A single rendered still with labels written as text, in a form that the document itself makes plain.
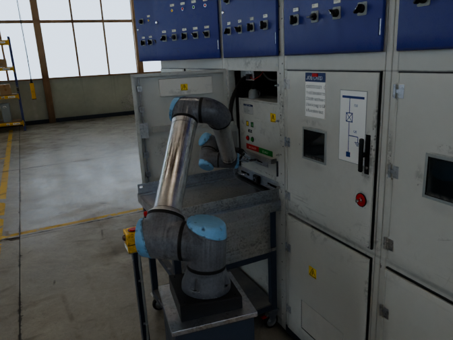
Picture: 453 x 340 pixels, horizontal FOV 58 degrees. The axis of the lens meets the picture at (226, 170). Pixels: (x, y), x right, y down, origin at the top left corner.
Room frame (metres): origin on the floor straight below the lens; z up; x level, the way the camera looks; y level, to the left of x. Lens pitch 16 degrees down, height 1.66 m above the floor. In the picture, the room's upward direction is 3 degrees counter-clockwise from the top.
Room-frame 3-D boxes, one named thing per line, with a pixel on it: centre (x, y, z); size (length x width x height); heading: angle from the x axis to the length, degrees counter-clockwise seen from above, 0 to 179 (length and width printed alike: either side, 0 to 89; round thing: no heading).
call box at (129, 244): (1.76, 0.45, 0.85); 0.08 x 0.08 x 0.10; 26
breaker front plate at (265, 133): (2.50, -0.21, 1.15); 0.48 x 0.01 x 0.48; 26
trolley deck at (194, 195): (2.33, 0.14, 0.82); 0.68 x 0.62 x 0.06; 116
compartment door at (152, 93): (2.72, 0.27, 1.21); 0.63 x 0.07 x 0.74; 107
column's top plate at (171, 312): (1.41, 0.11, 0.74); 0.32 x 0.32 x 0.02; 17
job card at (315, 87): (1.90, -0.42, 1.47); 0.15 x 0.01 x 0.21; 26
